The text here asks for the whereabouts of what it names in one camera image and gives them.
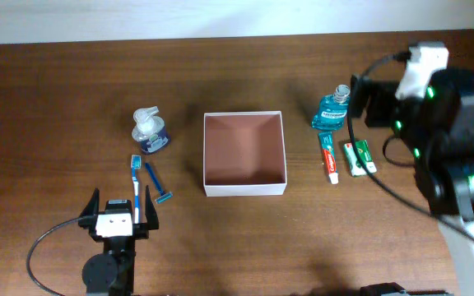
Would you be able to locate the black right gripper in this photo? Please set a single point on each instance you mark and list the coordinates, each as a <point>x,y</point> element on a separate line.
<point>378,109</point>

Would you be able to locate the blue white toothbrush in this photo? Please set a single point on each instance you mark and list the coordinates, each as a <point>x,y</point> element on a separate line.
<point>136,163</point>

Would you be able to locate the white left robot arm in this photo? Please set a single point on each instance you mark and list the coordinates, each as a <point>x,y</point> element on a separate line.
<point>111,272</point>

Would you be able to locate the green white soap box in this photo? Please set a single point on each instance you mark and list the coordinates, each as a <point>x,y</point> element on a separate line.
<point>359,158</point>

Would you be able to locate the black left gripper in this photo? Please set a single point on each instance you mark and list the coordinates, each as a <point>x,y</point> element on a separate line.
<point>141,231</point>

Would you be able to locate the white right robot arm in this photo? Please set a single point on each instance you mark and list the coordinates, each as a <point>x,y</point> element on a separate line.
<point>437,126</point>

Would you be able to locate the purple hand soap pump bottle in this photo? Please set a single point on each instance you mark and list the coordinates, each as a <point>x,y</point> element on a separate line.
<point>150,132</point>

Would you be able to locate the blue razor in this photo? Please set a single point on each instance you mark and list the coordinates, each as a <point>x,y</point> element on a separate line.
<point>164,195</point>

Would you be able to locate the teal mouthwash bottle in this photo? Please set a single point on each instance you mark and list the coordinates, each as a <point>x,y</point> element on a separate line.
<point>332,110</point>

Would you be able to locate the green white toothpaste tube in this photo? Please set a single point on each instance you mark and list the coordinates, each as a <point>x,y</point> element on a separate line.
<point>326,142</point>

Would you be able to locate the white cardboard box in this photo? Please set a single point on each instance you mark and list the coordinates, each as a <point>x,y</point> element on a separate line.
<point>244,154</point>

